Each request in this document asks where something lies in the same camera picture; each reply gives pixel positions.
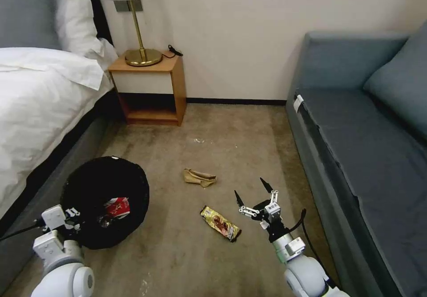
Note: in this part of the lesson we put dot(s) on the blue-grey sofa cushion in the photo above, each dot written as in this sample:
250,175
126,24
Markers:
400,86

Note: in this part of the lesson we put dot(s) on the grey wall switch plate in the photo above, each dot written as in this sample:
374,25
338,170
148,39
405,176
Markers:
120,5

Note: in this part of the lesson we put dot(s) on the grey bed cushion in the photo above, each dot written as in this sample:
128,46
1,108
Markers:
26,13

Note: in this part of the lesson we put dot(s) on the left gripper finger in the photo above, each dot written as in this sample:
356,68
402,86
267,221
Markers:
77,227
73,211

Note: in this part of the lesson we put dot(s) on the grey bed base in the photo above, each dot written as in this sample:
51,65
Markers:
63,163

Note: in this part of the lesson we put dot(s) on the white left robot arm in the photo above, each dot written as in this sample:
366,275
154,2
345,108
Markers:
53,247

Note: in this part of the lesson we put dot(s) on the gold snack wrapper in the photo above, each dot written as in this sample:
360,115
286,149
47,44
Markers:
218,222

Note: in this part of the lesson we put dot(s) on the white pillow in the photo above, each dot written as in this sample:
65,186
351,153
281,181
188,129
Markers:
76,13

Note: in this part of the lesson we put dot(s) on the red snack package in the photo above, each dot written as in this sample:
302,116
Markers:
116,207

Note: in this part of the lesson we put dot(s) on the blue-grey sofa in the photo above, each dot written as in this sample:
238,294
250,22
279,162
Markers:
350,130

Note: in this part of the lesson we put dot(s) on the dark crumpled wrapper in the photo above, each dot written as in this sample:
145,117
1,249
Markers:
106,222

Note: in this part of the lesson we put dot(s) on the small white paper scrap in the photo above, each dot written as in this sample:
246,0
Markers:
199,140

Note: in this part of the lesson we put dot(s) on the white bed duvet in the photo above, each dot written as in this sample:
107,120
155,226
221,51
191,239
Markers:
40,110

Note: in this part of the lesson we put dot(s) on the white sofa tag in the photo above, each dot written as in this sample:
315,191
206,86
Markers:
298,102

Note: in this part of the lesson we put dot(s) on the black headboard panel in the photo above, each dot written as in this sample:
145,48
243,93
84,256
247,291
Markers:
100,13

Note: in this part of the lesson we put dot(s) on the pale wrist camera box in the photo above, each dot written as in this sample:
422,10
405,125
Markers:
273,209

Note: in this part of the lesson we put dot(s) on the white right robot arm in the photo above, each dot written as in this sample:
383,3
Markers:
300,272

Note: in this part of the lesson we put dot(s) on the crumpled brown paper bag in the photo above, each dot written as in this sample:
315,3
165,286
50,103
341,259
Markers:
194,176

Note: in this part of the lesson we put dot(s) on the black round trash bin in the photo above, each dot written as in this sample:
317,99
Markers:
90,183

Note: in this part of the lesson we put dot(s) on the wooden nightstand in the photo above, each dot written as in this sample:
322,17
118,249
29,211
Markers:
143,80

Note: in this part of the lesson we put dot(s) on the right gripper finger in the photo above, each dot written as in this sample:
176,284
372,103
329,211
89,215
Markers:
274,197
247,211

